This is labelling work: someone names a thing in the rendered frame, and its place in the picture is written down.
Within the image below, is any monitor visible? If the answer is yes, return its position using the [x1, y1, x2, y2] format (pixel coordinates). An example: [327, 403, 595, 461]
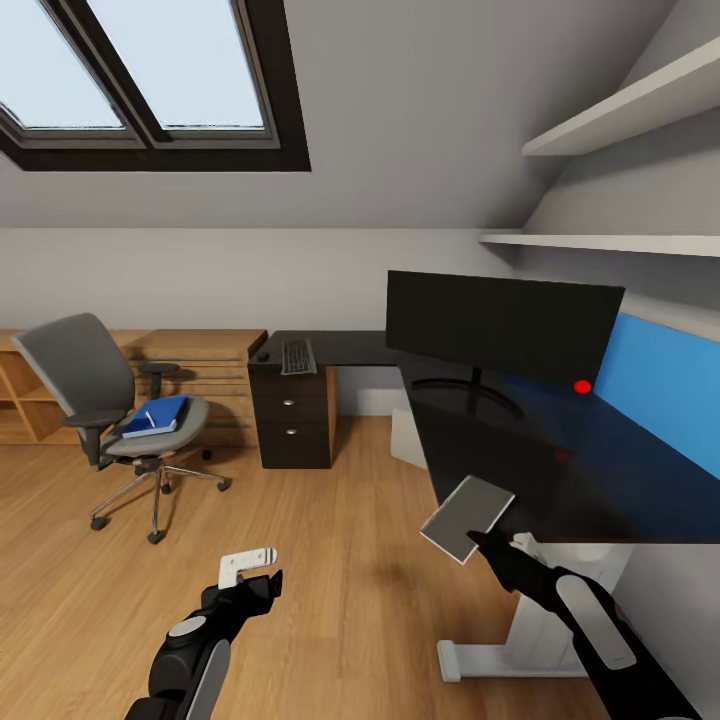
[386, 270, 626, 417]

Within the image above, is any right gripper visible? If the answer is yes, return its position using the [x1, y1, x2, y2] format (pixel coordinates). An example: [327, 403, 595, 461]
[468, 527, 532, 593]

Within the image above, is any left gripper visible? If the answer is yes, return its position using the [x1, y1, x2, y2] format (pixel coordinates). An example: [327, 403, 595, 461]
[201, 569, 283, 627]

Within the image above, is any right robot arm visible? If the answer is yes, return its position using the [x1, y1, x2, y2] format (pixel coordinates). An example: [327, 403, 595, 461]
[468, 527, 703, 720]

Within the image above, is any folder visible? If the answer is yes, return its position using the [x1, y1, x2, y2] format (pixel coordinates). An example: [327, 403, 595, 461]
[123, 395, 189, 439]

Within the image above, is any keyboard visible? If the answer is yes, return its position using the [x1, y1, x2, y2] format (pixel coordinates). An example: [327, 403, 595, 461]
[283, 338, 317, 375]

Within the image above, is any swivel chair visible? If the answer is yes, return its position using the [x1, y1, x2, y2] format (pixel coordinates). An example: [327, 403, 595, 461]
[10, 312, 228, 544]

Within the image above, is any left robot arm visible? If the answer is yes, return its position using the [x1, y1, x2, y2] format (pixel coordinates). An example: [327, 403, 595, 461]
[124, 547, 283, 720]

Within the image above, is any notebook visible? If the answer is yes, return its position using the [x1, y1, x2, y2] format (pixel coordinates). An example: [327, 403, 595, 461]
[420, 476, 515, 566]

